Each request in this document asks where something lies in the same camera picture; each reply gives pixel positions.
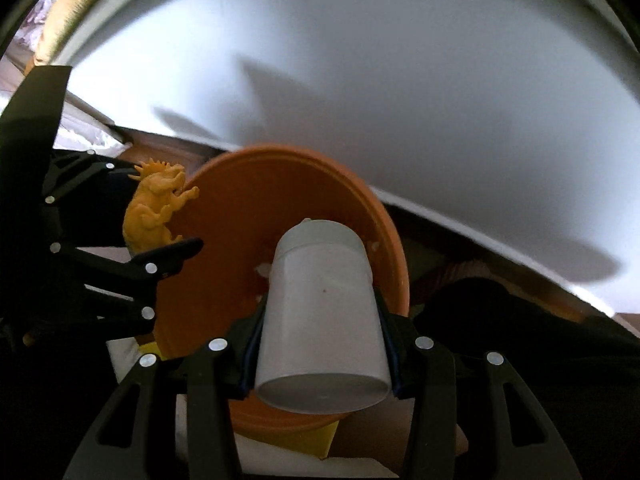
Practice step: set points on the yellow floral plush blanket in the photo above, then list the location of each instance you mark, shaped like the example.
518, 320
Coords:
75, 5

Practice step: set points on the orange toy dinosaur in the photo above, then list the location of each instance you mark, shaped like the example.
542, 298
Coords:
150, 210

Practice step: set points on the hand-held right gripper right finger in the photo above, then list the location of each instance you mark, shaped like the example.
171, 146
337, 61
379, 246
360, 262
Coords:
430, 410

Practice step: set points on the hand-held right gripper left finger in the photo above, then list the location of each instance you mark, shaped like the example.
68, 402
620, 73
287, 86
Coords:
205, 410

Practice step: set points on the yellow sponge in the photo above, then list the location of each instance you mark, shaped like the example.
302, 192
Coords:
310, 442

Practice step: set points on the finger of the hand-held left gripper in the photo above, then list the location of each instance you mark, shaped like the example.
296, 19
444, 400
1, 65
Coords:
80, 175
145, 270

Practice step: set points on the orange plastic bin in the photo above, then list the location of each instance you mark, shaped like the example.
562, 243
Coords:
235, 220

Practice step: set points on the white plastic cup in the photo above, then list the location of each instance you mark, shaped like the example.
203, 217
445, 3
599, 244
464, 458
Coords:
320, 320

